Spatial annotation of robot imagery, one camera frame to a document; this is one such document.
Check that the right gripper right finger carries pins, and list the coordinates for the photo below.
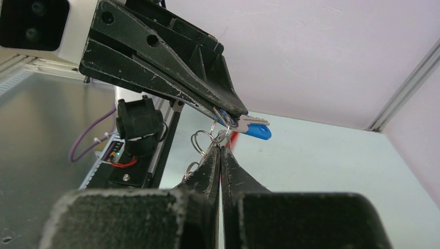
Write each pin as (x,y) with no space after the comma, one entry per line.
(255,217)

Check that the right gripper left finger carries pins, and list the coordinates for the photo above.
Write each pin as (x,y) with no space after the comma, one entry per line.
(185,216)

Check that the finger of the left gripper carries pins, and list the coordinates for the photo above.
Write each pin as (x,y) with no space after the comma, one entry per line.
(203,69)
(123,51)

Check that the blue key tag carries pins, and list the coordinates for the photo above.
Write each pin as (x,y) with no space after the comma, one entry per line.
(248,125)

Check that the red-handled key organizer with rings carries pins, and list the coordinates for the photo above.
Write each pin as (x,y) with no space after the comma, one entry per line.
(221,138)

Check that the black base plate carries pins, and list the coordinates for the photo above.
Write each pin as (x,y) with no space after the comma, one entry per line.
(136,155)

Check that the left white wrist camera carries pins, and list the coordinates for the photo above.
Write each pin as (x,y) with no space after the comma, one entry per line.
(56,27)

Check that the grey cable duct rail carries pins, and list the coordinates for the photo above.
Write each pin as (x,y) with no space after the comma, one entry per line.
(16,68)

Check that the left aluminium frame post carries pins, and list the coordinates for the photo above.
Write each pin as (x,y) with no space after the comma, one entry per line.
(407,89)

